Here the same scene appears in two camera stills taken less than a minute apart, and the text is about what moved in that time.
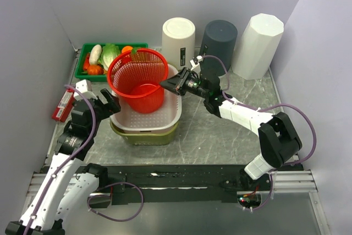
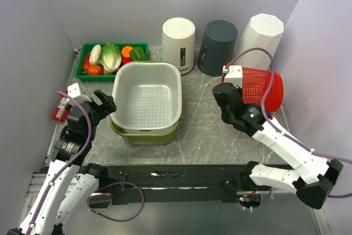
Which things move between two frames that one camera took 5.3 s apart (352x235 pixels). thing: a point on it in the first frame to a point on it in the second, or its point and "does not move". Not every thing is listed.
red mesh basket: [136, 74] to [256, 83]
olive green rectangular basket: [163, 138] does not move
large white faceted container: [256, 47] does not move
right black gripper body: [191, 86] to [224, 116]
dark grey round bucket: [219, 40] does not move
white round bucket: [178, 42] does not move
